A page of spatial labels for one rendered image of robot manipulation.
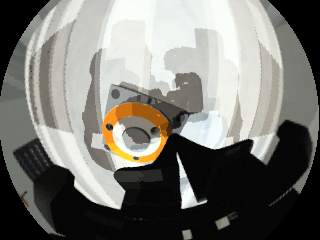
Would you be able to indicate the orange round plate with holes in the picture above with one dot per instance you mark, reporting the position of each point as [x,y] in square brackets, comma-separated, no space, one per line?
[129,114]

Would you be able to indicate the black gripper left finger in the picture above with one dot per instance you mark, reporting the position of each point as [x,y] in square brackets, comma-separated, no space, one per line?
[163,172]

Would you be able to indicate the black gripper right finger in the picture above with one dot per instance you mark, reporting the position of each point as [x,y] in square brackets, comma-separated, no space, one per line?
[200,163]

